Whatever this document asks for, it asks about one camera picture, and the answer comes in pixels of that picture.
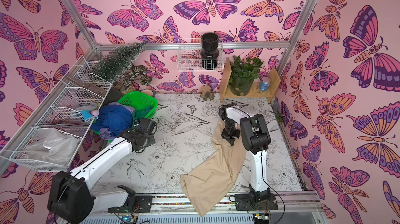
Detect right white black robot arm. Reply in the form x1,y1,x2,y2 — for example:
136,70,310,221
219,104,278,212

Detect black ribbed vase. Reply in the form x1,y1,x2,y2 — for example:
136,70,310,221
201,32,219,70

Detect small tree stump ornament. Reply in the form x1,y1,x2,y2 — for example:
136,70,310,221
200,84,215,101

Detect frosted miniature christmas tree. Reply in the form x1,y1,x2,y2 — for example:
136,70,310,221
92,42,147,82

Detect striped leaf plant in basket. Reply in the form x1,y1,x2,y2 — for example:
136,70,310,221
113,65,152,94

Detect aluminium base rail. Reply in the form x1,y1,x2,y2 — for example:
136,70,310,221
60,190,329,224

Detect blue tin can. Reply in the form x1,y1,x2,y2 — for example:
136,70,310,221
259,77,271,92

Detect beige t-shirt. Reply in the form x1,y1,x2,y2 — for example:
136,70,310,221
180,121,246,217

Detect blue and pink toy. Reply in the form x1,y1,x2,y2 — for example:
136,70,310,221
76,105,100,123

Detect pink bowl with grey rim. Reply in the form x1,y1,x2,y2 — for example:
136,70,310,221
141,89,156,98

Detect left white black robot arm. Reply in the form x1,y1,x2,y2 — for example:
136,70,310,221
47,118,159,224

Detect blue t-shirt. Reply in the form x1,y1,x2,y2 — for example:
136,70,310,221
91,105,133,137

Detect green potted plant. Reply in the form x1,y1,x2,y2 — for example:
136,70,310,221
229,56,264,96

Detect lilac t-shirt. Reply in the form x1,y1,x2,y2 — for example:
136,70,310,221
99,102,136,141

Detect small white wire basket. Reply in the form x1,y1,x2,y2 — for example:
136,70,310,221
176,38,225,72

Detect white wire wall shelf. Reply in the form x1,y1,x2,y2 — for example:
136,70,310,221
1,58,112,172

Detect clear plastic bag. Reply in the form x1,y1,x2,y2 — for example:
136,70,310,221
21,128,80,165

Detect wooden corner shelf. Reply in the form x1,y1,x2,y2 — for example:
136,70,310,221
219,58,281,103

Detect green plastic laundry basket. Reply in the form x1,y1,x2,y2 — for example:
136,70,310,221
93,91,158,135

